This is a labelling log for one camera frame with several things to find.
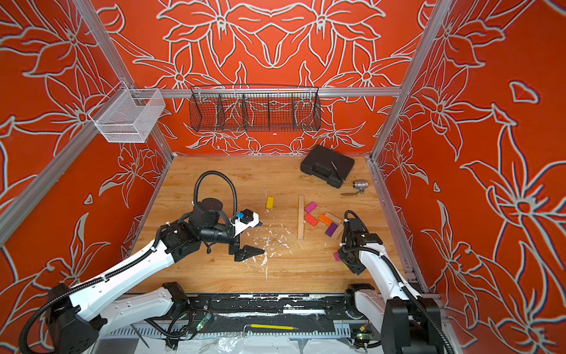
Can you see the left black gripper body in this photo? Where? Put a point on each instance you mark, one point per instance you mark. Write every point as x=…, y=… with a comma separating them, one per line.
x=235, y=245

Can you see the black plastic tool case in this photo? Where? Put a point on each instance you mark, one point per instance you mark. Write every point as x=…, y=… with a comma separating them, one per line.
x=327, y=165

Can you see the black wire wall basket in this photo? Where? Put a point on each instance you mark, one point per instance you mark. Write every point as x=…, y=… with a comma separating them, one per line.
x=260, y=108

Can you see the white mesh wall basket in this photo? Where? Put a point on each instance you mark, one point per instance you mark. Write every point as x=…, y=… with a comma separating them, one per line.
x=124, y=118

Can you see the red building block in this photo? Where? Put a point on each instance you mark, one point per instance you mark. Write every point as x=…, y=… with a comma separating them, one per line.
x=311, y=220

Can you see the yellow pencil on rail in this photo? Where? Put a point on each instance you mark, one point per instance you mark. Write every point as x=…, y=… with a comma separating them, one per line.
x=272, y=327

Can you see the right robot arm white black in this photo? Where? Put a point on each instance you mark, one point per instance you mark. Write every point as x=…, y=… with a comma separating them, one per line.
x=402, y=320

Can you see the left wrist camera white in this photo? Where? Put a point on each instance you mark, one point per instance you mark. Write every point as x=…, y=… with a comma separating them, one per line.
x=244, y=220

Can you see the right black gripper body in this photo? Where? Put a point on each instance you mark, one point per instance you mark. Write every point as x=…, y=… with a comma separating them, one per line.
x=351, y=260

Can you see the purple building block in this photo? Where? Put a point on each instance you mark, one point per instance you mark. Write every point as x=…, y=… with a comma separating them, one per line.
x=331, y=230

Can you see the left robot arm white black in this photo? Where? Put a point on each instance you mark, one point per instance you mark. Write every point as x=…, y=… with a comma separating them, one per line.
x=77, y=316

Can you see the yellow block front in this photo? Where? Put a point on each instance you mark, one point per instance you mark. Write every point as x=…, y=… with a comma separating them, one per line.
x=270, y=202

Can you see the small silver metal fitting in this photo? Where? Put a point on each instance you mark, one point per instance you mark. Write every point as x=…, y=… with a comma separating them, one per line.
x=360, y=186

